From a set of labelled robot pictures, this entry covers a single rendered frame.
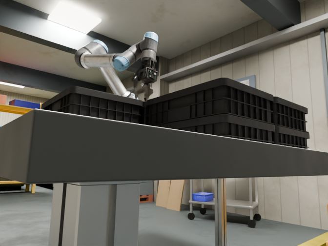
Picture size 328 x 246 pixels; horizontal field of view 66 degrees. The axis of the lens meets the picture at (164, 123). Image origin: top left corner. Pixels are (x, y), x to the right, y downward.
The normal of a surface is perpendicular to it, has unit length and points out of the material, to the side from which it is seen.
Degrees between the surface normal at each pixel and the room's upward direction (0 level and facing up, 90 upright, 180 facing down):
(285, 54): 90
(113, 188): 90
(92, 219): 90
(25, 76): 90
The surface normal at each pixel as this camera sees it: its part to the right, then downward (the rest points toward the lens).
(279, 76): -0.75, -0.12
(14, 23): 0.66, -0.11
